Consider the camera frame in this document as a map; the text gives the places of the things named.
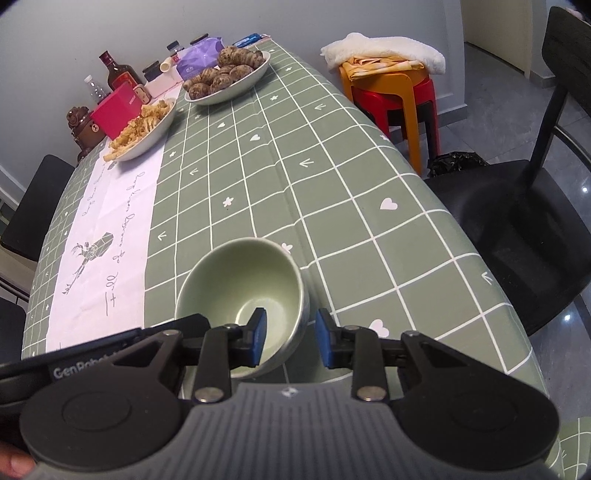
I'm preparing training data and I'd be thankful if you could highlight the pale pink box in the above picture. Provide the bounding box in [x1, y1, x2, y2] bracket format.
[145, 69, 185, 97]

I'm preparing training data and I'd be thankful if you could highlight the red box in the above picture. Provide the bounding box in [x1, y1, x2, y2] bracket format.
[91, 88, 141, 140]

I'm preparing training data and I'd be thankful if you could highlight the brown bear figure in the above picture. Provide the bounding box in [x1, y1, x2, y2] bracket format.
[66, 106, 105, 162]

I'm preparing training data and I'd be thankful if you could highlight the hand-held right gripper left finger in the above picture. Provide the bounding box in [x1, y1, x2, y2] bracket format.
[111, 307, 269, 402]

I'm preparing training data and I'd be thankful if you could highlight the person's left hand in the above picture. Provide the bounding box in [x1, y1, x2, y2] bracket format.
[0, 440, 35, 478]

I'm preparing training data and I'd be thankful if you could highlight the black plastic bag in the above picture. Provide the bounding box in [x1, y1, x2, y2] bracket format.
[427, 151, 490, 178]

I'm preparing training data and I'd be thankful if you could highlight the purple bag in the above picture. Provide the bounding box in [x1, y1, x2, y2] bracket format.
[178, 38, 227, 80]

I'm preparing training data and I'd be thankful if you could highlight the green ceramic bowl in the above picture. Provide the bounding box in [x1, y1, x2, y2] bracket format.
[174, 237, 310, 379]

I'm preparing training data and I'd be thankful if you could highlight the green checked tablecloth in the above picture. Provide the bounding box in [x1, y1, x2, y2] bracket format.
[21, 34, 591, 480]

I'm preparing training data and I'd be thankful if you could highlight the red plastic stool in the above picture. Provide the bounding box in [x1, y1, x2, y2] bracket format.
[352, 78, 439, 160]

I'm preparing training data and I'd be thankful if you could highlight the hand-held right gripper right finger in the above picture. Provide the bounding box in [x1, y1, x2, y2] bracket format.
[315, 308, 481, 401]

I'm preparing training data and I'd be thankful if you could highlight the brown liquor bottle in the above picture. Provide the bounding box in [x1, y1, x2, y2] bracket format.
[98, 51, 145, 93]

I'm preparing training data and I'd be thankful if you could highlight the white round plate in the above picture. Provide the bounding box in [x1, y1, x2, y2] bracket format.
[184, 48, 271, 106]

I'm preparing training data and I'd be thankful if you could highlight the clear plastic bottle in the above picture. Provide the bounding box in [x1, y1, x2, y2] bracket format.
[84, 75, 112, 106]

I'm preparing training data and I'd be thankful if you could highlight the pile of brown taro roots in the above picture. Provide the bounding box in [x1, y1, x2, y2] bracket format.
[184, 45, 265, 100]

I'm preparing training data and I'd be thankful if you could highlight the white oval plate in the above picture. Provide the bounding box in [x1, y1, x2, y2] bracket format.
[104, 98, 177, 162]

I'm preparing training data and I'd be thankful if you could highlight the white towel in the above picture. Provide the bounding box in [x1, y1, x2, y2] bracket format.
[321, 32, 446, 75]

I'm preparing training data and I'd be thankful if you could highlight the orange plastic stool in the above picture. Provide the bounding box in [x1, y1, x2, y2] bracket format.
[339, 62, 423, 176]

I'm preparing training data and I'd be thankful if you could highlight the pile of fried snacks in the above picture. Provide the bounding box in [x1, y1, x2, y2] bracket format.
[104, 99, 172, 161]

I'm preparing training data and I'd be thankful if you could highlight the yellow cloth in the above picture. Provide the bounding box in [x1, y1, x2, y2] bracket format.
[342, 55, 423, 81]

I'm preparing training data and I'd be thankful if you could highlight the white table runner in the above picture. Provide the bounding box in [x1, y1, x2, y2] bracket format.
[46, 80, 185, 354]

